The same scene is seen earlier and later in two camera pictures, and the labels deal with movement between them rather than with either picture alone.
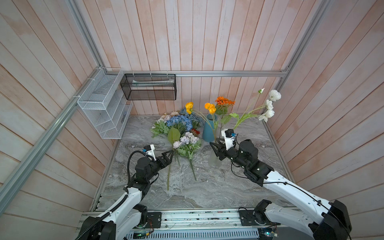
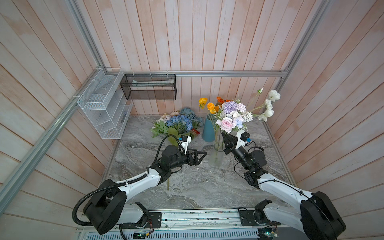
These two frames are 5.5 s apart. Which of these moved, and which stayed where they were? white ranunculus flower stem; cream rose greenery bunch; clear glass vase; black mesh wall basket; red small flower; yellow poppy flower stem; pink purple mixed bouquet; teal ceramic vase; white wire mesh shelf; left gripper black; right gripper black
Moved: yellow poppy flower stem; pink purple mixed bouquet; left gripper black; right gripper black
Stayed: teal ceramic vase; red small flower; cream rose greenery bunch; black mesh wall basket; white wire mesh shelf; white ranunculus flower stem; clear glass vase
